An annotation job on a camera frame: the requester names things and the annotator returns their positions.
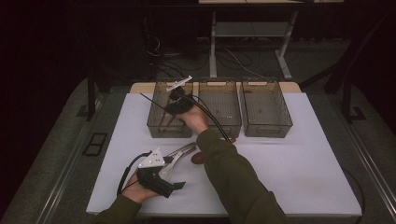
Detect black chopstick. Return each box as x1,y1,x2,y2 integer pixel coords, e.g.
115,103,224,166
139,91,172,110
141,93,173,112

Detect smoky plastic basket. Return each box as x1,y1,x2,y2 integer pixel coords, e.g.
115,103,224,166
147,81,194,139
197,80,243,139
242,79,294,138

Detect hand-held gripper cable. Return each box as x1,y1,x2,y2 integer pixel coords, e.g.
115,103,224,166
181,93,233,145
117,150,152,196

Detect thin black cable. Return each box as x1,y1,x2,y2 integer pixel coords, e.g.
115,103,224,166
341,167,369,224

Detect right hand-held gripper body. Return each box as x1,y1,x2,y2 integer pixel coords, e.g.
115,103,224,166
165,75,196,116

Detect person's right hand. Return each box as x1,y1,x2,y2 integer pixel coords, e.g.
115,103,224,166
176,104,210,135

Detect striped handle metal utensil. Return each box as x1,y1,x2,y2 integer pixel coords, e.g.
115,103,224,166
170,146,198,158
167,141,198,156

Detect white ceramic spoon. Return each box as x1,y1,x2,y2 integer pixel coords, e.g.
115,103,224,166
158,150,189,182

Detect person's left hand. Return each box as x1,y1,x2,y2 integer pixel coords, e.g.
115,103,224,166
120,171,163,205

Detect floor cables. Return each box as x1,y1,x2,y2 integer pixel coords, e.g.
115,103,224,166
145,33,270,79

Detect black floor socket frame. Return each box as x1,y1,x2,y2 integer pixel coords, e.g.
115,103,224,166
81,132,108,157

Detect left hand-held gripper cable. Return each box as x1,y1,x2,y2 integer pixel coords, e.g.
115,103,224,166
117,150,152,196

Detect black metal stand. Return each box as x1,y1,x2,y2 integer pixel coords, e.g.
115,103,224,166
76,70,105,123
299,14,388,124

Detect white metal desk frame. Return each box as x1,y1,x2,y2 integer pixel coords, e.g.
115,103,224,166
198,0,346,80

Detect aluminium floor rail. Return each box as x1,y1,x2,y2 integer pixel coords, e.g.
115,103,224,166
337,116,396,217
36,122,96,224

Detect right hand-held gripper cable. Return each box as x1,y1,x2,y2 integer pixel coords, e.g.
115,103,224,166
181,93,233,145

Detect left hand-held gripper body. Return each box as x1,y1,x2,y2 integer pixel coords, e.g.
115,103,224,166
135,147,175,199

